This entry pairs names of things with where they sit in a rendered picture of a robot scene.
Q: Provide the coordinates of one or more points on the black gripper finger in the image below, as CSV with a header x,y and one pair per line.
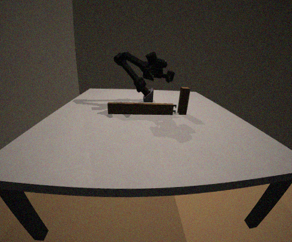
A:
x,y
169,76
149,75

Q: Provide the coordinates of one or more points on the brown wooden board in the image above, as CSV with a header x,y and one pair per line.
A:
x,y
140,108

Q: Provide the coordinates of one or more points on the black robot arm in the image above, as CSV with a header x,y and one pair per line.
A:
x,y
153,62

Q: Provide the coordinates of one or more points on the dark brown wooden post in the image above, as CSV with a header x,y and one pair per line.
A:
x,y
183,100

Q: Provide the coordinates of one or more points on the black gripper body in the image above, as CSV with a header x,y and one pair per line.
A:
x,y
158,73

